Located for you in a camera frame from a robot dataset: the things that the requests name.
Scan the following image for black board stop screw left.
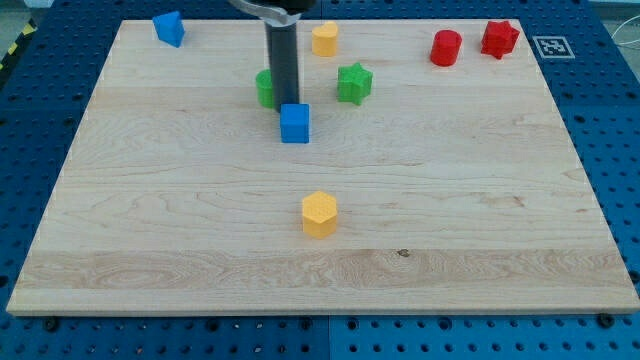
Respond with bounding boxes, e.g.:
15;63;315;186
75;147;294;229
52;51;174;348
43;317;59;333

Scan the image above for green cylinder block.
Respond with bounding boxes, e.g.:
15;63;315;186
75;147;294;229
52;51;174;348
255;69;274;108

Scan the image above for blue cube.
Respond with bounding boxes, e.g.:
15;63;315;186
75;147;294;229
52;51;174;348
280;103;310;143

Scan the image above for black board stop screw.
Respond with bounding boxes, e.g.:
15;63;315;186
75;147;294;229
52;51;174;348
43;317;59;333
597;313;616;329

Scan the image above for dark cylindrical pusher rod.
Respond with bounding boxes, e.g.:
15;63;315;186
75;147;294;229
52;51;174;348
265;23;300;112

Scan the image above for yellow hexagon block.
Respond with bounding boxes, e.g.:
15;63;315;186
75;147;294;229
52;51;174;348
302;191;338;239

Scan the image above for fiducial marker tag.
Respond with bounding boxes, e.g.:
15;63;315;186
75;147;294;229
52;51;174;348
533;35;575;59

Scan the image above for wooden board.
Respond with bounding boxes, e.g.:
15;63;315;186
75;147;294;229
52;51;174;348
7;20;639;316

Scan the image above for yellow heart block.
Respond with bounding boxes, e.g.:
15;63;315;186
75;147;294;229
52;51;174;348
312;21;339;57

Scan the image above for blue pentagon block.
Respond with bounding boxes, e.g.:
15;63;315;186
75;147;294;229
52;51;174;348
152;11;185;48

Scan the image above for red cylinder block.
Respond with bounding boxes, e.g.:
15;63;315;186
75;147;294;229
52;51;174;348
430;29;462;67

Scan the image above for white cable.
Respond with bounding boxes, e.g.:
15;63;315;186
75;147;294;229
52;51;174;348
611;13;640;51

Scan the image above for red star block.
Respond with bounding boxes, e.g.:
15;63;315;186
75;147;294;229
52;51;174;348
481;20;520;60

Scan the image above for green star block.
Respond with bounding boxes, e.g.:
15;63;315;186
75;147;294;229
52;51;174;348
337;62;373;106

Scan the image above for black board stop screw right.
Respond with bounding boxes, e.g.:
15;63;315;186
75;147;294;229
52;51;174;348
597;313;616;329

